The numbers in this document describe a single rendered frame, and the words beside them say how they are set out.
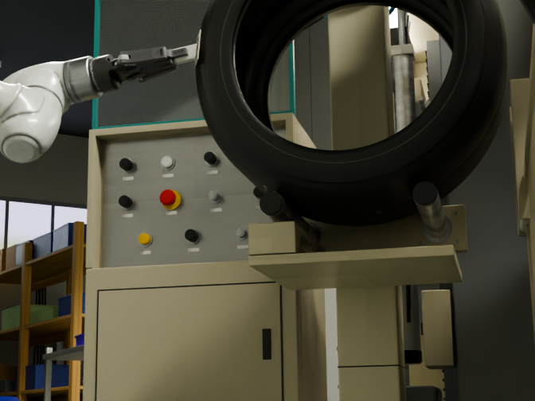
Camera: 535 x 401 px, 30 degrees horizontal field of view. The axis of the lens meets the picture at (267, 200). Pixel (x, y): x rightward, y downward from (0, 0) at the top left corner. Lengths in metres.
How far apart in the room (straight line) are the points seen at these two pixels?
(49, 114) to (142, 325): 0.71
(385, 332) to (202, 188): 0.70
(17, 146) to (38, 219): 8.90
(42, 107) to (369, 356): 0.84
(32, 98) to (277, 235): 0.56
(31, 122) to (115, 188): 0.72
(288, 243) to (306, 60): 6.39
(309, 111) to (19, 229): 3.98
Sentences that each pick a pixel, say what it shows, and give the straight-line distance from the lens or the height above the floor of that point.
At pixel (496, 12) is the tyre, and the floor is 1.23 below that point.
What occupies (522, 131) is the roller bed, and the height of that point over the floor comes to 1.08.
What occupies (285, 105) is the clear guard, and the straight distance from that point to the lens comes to 2.56.
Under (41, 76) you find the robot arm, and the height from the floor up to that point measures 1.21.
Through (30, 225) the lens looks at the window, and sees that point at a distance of 10.83.
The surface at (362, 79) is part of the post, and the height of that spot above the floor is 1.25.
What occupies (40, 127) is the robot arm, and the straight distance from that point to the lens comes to 1.98.
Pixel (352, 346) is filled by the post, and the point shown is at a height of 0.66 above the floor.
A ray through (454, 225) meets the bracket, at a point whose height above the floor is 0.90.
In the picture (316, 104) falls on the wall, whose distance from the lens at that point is 7.93.
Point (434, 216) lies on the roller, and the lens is 1.90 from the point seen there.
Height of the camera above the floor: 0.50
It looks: 13 degrees up
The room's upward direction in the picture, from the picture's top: 1 degrees counter-clockwise
